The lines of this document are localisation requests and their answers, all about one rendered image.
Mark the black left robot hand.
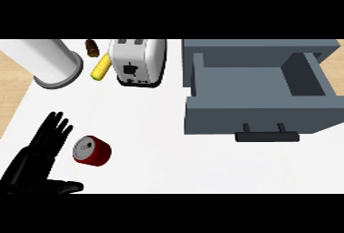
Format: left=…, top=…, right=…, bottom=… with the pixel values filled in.
left=0, top=111, right=85, bottom=195

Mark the red can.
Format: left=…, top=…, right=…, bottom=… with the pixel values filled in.
left=72, top=135, right=113, bottom=167

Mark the grey drawer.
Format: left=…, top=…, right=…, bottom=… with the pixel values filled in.
left=184, top=52, right=344, bottom=136

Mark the white cylinder with grey rim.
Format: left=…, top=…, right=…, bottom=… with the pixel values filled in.
left=0, top=39, right=85, bottom=90

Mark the yellow corn cob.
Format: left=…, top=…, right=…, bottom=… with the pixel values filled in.
left=91, top=52, right=113, bottom=82

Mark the brown oblong item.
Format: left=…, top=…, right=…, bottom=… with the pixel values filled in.
left=85, top=39, right=101, bottom=58

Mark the white toaster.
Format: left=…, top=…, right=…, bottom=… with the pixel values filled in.
left=108, top=39, right=169, bottom=89

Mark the grey cabinet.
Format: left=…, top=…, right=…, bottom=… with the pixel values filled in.
left=182, top=39, right=343, bottom=88

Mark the black drawer handle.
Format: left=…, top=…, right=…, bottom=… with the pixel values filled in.
left=234, top=122, right=302, bottom=143

